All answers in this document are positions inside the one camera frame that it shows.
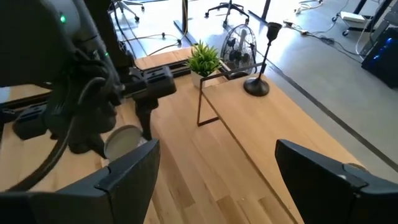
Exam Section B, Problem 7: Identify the black candlestick holder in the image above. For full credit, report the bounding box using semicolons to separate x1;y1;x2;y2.
243;21;283;97

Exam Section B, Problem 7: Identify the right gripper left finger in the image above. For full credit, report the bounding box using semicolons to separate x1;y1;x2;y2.
0;139;161;224

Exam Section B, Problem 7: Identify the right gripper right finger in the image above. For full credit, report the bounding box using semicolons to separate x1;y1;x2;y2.
275;139;398;224

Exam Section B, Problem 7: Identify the green plant in white pot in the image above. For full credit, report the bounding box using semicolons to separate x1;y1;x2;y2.
186;39;222;90

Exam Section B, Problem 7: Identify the black aluminium station frame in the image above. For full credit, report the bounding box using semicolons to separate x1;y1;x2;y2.
0;58;193;131

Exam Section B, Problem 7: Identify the white box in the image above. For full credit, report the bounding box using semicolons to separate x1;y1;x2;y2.
340;11;367;25

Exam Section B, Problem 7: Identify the black desk leg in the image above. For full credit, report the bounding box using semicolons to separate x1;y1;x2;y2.
173;0;200;45

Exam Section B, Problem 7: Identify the wooden shelf riser black frame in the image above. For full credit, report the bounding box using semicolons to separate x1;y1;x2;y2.
196;62;364;224

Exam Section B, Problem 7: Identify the black desk frame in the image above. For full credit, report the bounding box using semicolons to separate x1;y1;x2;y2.
341;0;398;57

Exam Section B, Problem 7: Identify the white power strip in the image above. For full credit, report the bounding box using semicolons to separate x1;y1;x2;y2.
282;19;310;35

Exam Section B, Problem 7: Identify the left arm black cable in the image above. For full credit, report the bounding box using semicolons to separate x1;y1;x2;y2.
6;76;108;192

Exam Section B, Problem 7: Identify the black computer tower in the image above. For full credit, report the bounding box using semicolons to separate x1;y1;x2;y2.
361;26;398;88

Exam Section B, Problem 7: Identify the black floor fan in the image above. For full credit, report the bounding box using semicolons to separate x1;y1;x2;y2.
220;24;258;78

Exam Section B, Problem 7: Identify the black office chair base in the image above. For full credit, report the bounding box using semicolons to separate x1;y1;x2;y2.
204;0;250;26

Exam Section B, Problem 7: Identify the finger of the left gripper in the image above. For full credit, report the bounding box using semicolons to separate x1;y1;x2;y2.
70;133;105;158
136;98;159;141

